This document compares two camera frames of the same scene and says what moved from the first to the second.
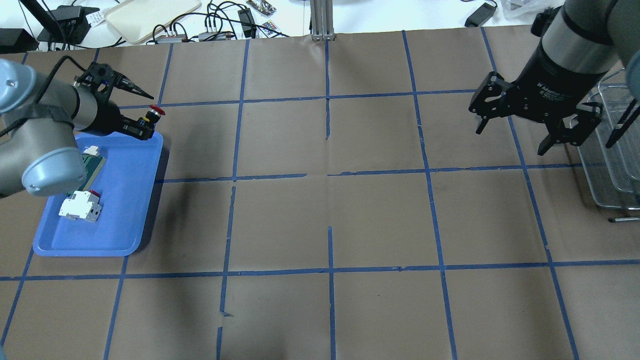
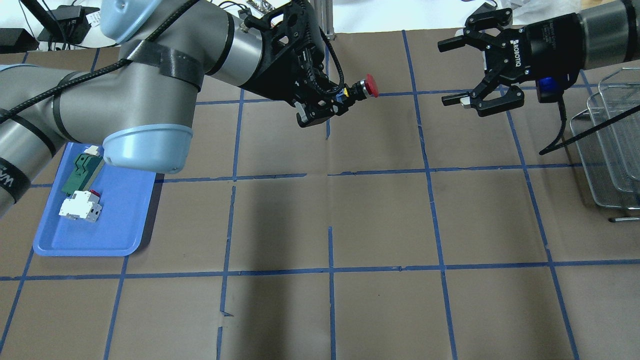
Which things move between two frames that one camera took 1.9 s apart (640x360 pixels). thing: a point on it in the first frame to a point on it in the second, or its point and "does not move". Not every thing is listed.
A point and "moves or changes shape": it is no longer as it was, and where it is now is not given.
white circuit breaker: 83,204 does not move
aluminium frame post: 323,28 does not move
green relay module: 94,163 does not move
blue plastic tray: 123,185 does not move
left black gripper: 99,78 to 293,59
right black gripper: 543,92 to 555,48
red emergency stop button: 154,115 moves or changes shape
